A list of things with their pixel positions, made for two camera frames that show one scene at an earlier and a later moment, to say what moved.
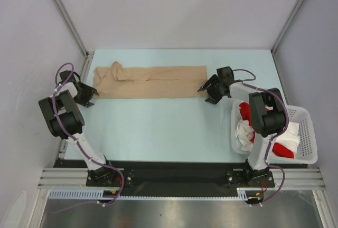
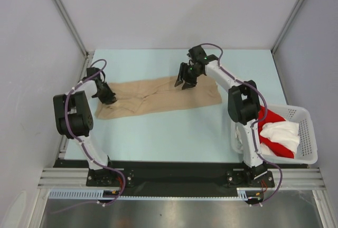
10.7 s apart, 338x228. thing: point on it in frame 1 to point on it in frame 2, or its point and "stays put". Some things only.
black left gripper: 90,92 to 110,98
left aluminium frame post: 66,17 stays put
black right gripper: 214,98 to 184,67
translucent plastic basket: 307,153 stays put
